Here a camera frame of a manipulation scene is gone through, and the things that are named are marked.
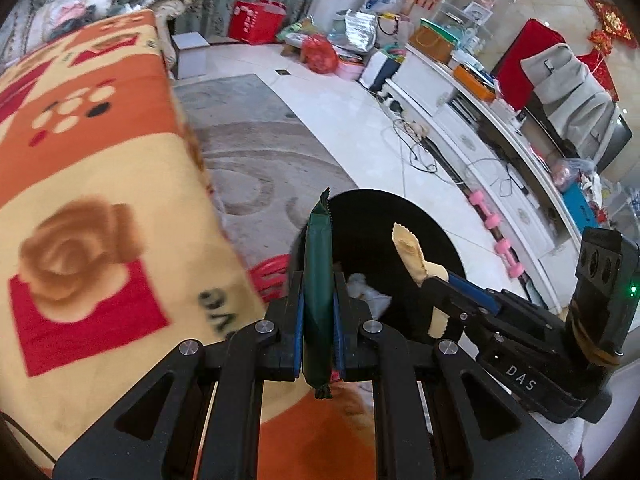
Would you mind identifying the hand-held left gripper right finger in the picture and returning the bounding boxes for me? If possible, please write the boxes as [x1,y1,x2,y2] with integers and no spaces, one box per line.
[331,270,583,480]

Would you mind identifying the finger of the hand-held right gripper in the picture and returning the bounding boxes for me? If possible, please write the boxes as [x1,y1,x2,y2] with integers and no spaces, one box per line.
[447,270,502,312]
[421,276,497,347]

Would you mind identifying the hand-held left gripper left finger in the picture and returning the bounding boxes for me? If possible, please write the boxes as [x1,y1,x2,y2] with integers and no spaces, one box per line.
[52,271,306,480]

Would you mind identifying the dark green packet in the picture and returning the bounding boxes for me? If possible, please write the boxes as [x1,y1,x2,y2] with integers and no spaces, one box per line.
[302,187,335,401]

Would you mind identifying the yellow zigzag-edged wrapper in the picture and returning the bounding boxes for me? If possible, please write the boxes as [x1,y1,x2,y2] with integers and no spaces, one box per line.
[391,222,451,338]

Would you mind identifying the black round trash bin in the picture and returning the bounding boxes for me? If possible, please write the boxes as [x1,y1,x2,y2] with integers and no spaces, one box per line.
[292,189,467,347]

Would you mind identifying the pink dumbbell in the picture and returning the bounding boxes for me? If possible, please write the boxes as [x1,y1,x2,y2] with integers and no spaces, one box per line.
[468,188,501,229]
[493,238,526,277]

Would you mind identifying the white tissue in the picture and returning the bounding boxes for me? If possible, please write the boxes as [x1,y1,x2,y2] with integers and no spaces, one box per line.
[346,273,394,319]

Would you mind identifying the red plastic stool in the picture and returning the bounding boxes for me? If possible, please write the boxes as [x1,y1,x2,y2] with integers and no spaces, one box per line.
[249,254,294,304]

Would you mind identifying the blue box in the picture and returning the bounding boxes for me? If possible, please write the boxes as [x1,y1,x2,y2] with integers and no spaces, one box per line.
[564,187,599,229]

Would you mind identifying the clear bag with pink contents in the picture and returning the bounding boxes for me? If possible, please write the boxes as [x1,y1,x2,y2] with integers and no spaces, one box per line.
[549,157,596,191]

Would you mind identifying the white TV cabinet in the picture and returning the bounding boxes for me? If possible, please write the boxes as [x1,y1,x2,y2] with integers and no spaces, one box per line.
[380,42,587,311]

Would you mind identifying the black television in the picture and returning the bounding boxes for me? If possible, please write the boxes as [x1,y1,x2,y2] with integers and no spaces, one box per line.
[525,94,634,177]

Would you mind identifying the orange box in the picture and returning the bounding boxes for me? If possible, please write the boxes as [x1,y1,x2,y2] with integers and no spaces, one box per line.
[452,64,496,101]

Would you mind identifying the grey jacket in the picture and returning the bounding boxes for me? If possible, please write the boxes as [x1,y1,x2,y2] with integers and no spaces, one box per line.
[520,42,619,159]

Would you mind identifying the grey patterned rug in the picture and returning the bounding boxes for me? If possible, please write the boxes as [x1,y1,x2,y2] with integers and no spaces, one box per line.
[172,74,362,261]

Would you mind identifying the white boxy appliance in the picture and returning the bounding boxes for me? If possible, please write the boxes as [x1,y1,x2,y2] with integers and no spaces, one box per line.
[359,52,401,91]

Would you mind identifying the red cloth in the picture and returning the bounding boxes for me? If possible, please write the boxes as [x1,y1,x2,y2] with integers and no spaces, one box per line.
[492,18,566,111]

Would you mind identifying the brown box with green lid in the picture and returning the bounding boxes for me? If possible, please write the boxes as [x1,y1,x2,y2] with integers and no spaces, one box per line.
[410,18,461,64]

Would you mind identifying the pink box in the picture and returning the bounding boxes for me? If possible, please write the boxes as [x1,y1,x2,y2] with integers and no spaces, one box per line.
[337,52,366,81]

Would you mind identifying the printed rose blanket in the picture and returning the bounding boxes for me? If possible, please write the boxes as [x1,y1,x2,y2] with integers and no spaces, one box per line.
[0,9,381,480]

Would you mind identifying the red plastic bag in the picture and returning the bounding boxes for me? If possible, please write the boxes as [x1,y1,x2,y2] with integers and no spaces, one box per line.
[301,34,340,74]

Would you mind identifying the silver foil bag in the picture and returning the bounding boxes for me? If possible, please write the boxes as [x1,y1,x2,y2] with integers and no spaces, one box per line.
[343,9,379,54]

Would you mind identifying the white cube box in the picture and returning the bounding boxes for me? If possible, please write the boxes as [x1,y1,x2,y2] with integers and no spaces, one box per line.
[171,32,209,80]

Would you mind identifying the green snack bag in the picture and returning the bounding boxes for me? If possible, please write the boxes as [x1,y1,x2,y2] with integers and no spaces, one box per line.
[277,17,316,44]

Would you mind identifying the red paper bag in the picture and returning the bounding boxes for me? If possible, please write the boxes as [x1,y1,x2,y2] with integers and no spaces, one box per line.
[228,0,287,45]

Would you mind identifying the ruffled cream cushion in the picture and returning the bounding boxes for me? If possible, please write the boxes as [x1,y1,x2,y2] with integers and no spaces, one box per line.
[150,0,197,19]

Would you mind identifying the pile of folded clothes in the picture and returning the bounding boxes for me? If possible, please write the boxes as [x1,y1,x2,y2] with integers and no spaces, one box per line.
[54,2,97,29]

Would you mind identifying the floral pillow with gold trim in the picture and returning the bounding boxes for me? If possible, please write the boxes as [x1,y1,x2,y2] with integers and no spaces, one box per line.
[19,0,122,42]

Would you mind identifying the tangled floor cables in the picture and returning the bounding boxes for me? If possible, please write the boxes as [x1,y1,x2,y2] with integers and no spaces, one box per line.
[382,95,482,177]

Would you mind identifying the red gold wall ornament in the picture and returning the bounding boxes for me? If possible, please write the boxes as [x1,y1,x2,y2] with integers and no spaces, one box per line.
[585,0,640,57]

